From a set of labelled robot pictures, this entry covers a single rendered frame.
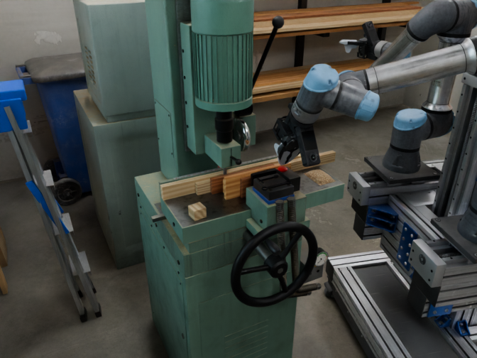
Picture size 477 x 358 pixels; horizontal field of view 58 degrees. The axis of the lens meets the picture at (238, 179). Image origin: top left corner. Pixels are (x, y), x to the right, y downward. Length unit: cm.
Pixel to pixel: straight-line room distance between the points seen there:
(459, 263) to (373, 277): 79
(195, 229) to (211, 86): 42
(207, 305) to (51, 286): 129
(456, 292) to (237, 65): 99
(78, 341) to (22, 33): 217
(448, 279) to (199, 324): 82
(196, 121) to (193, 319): 66
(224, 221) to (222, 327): 44
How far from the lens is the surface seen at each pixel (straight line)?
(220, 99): 126
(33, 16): 350
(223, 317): 157
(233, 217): 133
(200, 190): 142
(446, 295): 158
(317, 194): 148
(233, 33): 122
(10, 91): 181
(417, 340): 201
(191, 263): 136
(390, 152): 187
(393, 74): 124
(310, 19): 374
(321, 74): 108
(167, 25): 143
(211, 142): 140
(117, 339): 223
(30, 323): 245
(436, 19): 174
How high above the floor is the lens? 162
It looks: 28 degrees down
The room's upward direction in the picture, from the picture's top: straight up
